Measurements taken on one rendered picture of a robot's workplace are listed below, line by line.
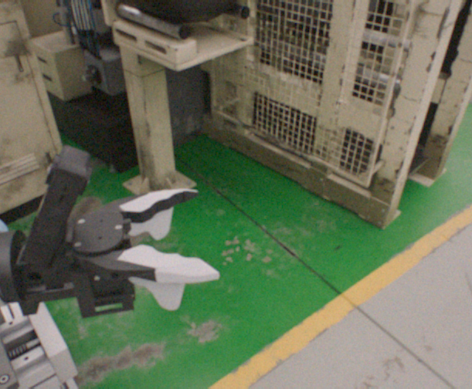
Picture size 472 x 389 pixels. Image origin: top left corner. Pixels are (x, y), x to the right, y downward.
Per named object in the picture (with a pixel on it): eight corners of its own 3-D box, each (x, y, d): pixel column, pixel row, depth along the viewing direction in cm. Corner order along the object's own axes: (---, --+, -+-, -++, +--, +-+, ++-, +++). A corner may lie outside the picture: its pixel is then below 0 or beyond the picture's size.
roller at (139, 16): (114, 15, 158) (116, 1, 156) (125, 16, 161) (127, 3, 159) (178, 39, 139) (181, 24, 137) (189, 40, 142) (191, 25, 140)
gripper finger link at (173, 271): (222, 310, 43) (141, 285, 46) (219, 262, 40) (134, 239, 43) (206, 333, 40) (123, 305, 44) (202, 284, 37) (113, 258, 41)
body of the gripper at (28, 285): (140, 264, 52) (30, 280, 50) (129, 201, 47) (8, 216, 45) (141, 310, 45) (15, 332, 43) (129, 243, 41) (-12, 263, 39)
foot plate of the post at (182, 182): (122, 185, 227) (121, 179, 224) (164, 164, 241) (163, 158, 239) (154, 209, 212) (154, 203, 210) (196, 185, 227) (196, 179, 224)
